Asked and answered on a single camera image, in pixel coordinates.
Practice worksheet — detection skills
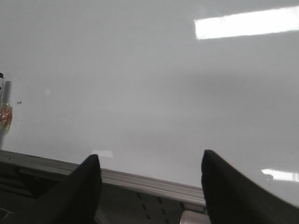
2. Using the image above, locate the white perforated pegboard panel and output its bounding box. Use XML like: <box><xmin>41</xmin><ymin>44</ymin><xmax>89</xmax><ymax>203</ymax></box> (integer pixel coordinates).
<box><xmin>95</xmin><ymin>184</ymin><xmax>210</xmax><ymax>224</ymax></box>

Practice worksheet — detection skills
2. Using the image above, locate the whiteboard with grey frame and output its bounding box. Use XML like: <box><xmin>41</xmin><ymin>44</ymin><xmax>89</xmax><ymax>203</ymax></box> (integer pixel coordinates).
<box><xmin>0</xmin><ymin>0</ymin><xmax>299</xmax><ymax>205</ymax></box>

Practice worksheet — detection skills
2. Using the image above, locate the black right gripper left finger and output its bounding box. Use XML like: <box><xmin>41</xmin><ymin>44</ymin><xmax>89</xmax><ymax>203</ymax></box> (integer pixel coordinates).
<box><xmin>1</xmin><ymin>154</ymin><xmax>102</xmax><ymax>224</ymax></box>

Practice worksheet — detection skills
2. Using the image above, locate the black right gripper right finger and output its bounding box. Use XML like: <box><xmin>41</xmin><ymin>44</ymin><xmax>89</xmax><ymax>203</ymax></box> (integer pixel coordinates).
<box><xmin>201</xmin><ymin>150</ymin><xmax>299</xmax><ymax>224</ymax></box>

